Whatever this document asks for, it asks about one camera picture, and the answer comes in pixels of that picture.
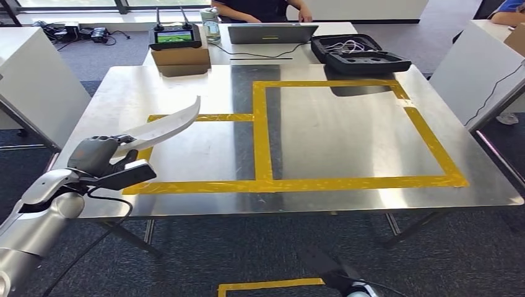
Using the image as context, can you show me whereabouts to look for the grey laptop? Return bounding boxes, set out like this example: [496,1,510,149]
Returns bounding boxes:
[227,24,319,45]

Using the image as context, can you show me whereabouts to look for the small yellow tape rectangle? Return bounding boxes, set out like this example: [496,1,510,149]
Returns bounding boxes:
[122,113,263,196]

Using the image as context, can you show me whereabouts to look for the white curved plastic part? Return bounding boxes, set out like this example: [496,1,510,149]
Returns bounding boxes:
[111,95,202,158]

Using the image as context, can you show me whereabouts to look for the black foam-lined case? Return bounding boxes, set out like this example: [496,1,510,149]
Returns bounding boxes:
[310,33,412,75]

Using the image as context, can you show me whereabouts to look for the black chargers with cables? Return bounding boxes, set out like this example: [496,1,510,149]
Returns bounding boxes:
[32,20,132,52]

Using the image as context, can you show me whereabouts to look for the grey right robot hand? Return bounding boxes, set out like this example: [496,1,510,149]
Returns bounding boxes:
[325,263,365,290]

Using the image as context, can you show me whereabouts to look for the person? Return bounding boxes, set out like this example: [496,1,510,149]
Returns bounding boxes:
[211,0,313,24]
[490,0,525,126]

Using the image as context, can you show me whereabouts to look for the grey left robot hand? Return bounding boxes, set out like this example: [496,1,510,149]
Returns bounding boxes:
[67,135,141,178]

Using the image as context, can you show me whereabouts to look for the black remote controller with screen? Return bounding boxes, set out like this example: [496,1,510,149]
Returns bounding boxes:
[148,6,203,51]

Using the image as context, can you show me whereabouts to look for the large yellow tape rectangle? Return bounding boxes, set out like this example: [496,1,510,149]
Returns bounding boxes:
[252,80,470,192]

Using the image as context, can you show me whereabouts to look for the yellow floor tape square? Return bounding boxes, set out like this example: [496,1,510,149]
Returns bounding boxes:
[217,278,326,297]

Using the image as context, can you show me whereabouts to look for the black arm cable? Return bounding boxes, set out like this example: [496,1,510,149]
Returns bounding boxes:
[41,186,134,297]
[340,274,407,297]

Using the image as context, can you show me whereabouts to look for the black desk cable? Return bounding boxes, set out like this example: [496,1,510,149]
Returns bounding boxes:
[463,61,525,127]

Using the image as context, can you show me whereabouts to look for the stainless steel workbench table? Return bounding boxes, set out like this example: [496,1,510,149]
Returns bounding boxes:
[0,94,63,173]
[51,63,525,259]
[467,77,525,189]

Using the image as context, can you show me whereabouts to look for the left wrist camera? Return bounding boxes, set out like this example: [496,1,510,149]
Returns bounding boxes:
[124,158,154,171]

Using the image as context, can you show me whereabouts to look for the white cable bundle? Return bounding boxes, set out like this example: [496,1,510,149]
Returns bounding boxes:
[324,38,366,54]

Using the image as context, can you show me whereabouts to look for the black laptop cable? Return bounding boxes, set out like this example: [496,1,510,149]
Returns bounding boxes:
[209,41,313,59]

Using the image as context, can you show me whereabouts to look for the brown cardboard box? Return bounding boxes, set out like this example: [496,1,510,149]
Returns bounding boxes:
[150,46,212,78]
[503,22,525,58]

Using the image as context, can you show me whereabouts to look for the clear water bottle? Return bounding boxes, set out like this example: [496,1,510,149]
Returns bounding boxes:
[200,7,222,45]

